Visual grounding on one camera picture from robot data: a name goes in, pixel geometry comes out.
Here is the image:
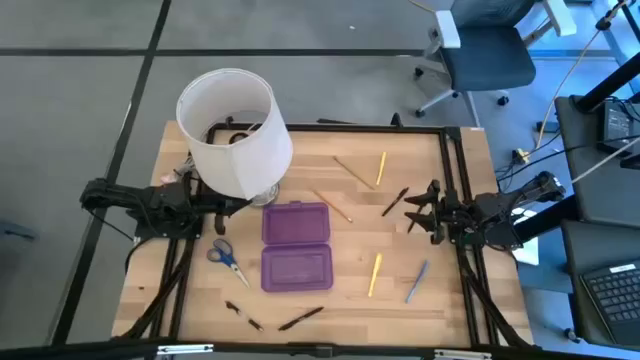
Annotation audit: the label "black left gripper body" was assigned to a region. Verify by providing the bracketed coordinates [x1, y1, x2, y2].
[192, 194, 227, 235]

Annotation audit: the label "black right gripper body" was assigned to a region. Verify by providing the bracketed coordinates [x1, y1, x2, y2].
[432, 180, 474, 246]

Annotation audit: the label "black matte scale pen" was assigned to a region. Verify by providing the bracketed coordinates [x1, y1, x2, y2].
[277, 306, 325, 332]
[381, 186, 411, 218]
[407, 203, 426, 234]

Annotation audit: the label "blue handled scissors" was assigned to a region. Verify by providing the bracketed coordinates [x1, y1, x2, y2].
[206, 238, 251, 290]

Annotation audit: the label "blue pen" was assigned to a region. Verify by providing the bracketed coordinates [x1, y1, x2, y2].
[404, 258, 431, 305]

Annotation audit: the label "yellow highlighter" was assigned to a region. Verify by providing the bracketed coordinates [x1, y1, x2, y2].
[367, 252, 384, 298]

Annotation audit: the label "tan yellow pencil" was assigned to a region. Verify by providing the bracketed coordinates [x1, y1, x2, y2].
[332, 155, 376, 191]

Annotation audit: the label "orange pencil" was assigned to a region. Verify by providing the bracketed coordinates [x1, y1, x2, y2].
[310, 187, 354, 224]

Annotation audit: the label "black clear barrel gel pen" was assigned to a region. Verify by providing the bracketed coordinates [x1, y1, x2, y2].
[224, 299, 265, 332]

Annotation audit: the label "purple plastic supply box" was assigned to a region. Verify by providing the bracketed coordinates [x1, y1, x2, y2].
[259, 200, 335, 294]

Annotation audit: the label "white shade silver table lamp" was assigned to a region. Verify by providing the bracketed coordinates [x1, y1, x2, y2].
[174, 67, 295, 209]

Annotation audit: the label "black stand beam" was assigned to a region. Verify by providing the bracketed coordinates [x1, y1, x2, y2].
[514, 194, 576, 242]
[574, 52, 640, 114]

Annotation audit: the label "black side table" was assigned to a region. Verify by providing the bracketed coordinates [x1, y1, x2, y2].
[554, 94, 640, 229]
[559, 219, 640, 351]

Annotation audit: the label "dark blue white office chair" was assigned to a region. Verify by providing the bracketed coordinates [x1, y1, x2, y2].
[413, 0, 579, 129]

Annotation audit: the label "black power adapter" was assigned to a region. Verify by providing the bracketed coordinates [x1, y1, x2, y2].
[597, 99, 634, 154]

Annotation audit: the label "black laptop keyboard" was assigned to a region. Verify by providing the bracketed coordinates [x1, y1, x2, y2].
[579, 259, 640, 349]

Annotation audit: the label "gray floor object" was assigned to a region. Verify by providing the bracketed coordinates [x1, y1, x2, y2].
[0, 219, 39, 242]

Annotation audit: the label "white lamp power cord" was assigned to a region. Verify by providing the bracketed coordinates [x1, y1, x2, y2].
[159, 152, 199, 189]

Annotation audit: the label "black aluminium table frame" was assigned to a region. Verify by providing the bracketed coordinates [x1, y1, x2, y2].
[112, 113, 535, 351]

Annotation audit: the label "white cable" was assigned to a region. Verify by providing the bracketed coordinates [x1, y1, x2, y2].
[569, 149, 640, 186]

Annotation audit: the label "beige cable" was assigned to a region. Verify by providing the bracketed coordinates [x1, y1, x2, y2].
[534, 0, 626, 151]

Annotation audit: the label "black rail silver brackets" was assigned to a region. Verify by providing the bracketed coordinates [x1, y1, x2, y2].
[0, 338, 640, 360]

